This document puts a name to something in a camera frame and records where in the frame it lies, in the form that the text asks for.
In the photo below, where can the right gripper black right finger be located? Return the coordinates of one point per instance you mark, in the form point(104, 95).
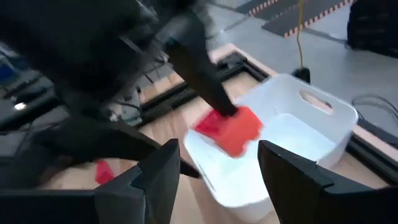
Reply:
point(304, 193)

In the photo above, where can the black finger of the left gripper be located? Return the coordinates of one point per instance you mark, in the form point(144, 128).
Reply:
point(202, 81)
point(105, 140)

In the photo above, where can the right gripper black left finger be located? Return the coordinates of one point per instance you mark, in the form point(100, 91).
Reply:
point(149, 193)

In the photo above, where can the orange-red stud brick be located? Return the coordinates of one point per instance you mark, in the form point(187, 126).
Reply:
point(231, 130)

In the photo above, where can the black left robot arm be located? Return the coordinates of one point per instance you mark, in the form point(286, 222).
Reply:
point(18, 15)

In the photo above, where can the red triangle block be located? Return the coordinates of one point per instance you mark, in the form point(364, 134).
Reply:
point(104, 171)

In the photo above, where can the black hazard-striped floor mat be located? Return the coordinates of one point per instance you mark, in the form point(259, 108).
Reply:
point(248, 4)
point(320, 12)

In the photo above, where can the black stacked crate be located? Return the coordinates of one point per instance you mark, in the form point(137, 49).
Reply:
point(373, 25)

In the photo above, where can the white metal mounting bracket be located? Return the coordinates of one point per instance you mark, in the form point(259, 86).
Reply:
point(127, 109)

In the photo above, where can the black aluminium table frame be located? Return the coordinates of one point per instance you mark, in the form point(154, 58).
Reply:
point(168, 102)

